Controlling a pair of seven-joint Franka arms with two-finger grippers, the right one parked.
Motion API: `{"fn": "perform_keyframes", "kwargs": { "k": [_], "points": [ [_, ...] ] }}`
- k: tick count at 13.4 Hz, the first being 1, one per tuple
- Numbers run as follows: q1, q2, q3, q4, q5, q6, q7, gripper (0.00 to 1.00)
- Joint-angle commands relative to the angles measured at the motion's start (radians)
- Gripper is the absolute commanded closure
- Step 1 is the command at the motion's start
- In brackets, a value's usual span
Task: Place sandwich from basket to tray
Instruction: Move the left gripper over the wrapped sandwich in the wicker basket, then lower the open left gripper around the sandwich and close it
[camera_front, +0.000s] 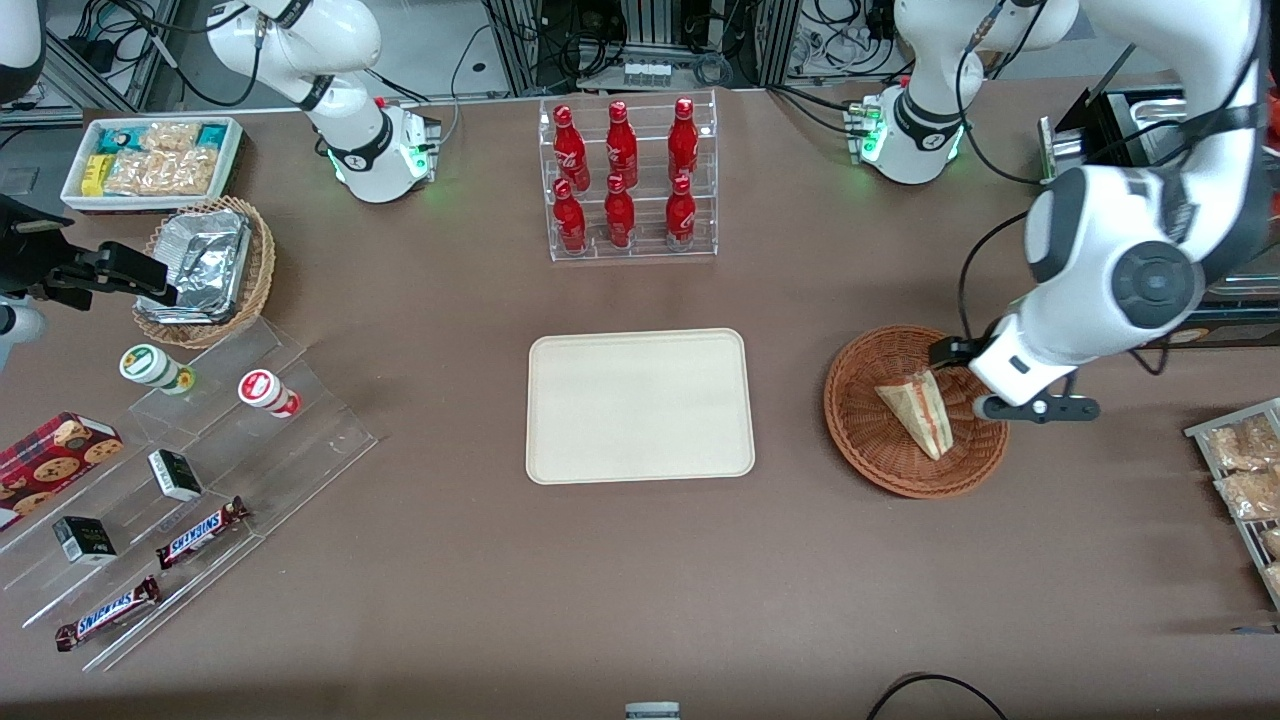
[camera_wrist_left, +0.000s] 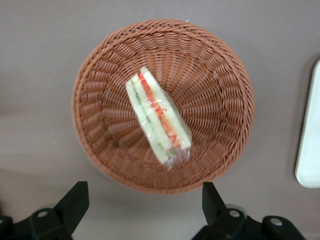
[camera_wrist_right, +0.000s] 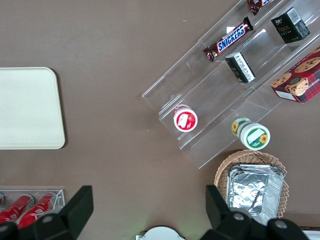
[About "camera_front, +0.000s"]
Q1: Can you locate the small rice cracker pack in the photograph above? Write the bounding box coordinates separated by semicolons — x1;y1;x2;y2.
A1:
139;121;202;154

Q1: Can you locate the aluminium foil container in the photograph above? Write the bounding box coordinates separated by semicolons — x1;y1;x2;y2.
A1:
139;207;252;325

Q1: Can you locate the oval wicker basket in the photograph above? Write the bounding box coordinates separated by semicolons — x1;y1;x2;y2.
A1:
132;195;277;350

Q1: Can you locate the red cola bottle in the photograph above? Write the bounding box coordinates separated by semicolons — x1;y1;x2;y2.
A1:
603;173;637;250
552;178;589;254
667;96;700;184
552;104;592;192
604;100;640;190
664;174;698;252

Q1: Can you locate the triangle sandwich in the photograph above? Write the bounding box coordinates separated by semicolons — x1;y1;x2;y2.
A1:
875;368;950;462

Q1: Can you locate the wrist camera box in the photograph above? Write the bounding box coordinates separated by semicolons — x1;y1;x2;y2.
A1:
974;394;1102;424
0;300;47;373

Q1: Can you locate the green lid cup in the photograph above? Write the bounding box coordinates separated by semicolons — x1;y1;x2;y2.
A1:
119;343;197;395

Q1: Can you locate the black camera cable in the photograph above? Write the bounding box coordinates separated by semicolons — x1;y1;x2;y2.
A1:
955;209;1032;346

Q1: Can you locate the aluminium frame rack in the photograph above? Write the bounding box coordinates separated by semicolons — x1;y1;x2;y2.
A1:
484;0;803;93

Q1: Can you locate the aluminium frame strut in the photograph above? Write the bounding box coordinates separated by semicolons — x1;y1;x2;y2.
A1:
40;0;183;113

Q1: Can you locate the cream plastic tray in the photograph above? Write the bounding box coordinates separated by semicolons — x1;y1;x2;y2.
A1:
525;327;757;487

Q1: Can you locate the clear acrylic bottle rack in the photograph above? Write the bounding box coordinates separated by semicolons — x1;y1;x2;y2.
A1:
537;89;720;264

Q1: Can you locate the Snickers chocolate bar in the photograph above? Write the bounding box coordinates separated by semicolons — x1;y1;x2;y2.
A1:
54;575;162;653
155;496;250;571

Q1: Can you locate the small black box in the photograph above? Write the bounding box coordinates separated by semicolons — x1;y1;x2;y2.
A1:
147;448;204;503
52;515;119;565

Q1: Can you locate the round brown wicker basket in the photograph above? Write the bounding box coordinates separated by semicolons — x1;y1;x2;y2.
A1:
823;324;1010;500

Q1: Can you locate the red lid cup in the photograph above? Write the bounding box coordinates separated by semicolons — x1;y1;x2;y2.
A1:
237;368;302;419

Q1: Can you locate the grey metal snack rack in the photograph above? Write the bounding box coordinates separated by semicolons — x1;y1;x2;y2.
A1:
1184;397;1280;613

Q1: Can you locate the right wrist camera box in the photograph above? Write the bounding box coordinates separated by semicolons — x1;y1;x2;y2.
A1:
0;300;47;373

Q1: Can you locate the black arm base cable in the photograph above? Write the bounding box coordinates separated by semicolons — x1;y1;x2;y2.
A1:
954;45;1047;189

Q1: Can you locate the black looped table cable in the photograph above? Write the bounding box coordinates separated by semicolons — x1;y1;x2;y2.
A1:
864;672;1012;720

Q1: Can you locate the clear acrylic stepped stand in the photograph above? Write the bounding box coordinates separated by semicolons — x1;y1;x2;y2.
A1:
0;317;380;674

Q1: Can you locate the white rectangular snack bin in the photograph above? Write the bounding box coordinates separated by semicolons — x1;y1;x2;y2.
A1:
59;116;247;217

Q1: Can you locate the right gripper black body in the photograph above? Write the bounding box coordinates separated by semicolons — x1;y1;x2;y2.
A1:
0;194;101;301

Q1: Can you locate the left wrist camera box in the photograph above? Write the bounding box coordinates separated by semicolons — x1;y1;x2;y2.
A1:
974;394;1102;424

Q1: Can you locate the red cookie box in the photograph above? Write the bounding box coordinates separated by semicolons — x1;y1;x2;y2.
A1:
0;411;125;533

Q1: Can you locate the large rice cracker pack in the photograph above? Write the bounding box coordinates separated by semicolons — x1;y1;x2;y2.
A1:
102;147;220;197

